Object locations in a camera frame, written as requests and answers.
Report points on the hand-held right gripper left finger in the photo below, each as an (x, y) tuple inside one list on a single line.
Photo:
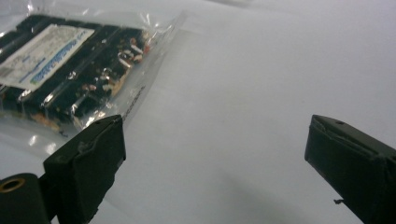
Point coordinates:
[(84, 165)]

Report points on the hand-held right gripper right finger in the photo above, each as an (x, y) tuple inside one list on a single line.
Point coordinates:
[(358, 161)]

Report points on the clear plastic bag of dark snacks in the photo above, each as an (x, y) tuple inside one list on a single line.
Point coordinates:
[(77, 74)]

